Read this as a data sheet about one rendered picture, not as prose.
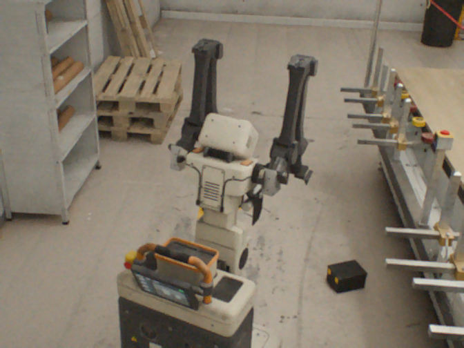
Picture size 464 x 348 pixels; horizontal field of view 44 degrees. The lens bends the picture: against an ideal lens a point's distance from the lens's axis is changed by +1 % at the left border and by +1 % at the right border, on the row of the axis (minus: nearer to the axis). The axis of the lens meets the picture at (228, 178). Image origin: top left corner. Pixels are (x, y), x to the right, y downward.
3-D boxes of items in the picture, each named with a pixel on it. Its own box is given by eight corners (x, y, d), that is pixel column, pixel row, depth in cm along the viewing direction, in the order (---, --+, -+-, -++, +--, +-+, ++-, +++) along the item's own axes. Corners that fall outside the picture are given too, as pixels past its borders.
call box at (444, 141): (435, 150, 271) (438, 135, 267) (431, 144, 277) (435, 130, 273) (450, 152, 270) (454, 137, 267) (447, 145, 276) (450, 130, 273)
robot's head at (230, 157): (226, 178, 232) (229, 155, 228) (200, 170, 236) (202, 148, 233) (234, 172, 238) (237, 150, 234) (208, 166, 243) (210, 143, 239)
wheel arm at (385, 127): (352, 129, 372) (353, 123, 370) (351, 127, 375) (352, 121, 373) (420, 133, 370) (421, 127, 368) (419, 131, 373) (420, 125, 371)
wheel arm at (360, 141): (357, 145, 350) (358, 139, 348) (356, 143, 353) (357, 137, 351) (429, 150, 348) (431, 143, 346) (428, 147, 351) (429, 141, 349)
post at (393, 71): (379, 134, 404) (391, 69, 381) (378, 132, 407) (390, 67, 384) (384, 135, 404) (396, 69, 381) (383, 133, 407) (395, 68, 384)
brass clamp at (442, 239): (438, 246, 259) (440, 237, 256) (431, 229, 270) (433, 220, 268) (452, 247, 258) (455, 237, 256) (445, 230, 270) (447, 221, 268)
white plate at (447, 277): (449, 305, 241) (454, 286, 237) (433, 267, 264) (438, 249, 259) (451, 305, 241) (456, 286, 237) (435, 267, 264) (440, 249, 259)
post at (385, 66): (373, 126, 428) (383, 63, 405) (372, 124, 431) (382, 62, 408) (377, 126, 428) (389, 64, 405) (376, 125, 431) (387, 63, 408)
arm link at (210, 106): (196, 41, 249) (218, 45, 245) (202, 37, 254) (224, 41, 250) (197, 130, 271) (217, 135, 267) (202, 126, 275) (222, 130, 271)
